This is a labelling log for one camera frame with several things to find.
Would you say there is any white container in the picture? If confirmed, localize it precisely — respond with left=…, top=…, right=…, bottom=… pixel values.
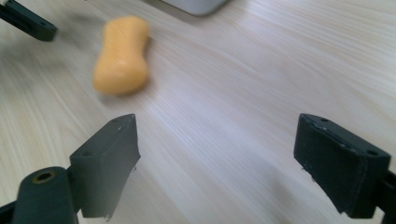
left=160, top=0, right=233, bottom=17

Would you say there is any orange peanut-shaped sponge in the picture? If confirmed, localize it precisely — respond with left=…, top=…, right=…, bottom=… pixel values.
left=92, top=15, right=150, bottom=96

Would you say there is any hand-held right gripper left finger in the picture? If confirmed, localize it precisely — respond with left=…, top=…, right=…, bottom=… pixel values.
left=69, top=113, right=142, bottom=222

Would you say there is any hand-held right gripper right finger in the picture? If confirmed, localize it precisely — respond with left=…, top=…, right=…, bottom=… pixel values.
left=292, top=113, right=392, bottom=219

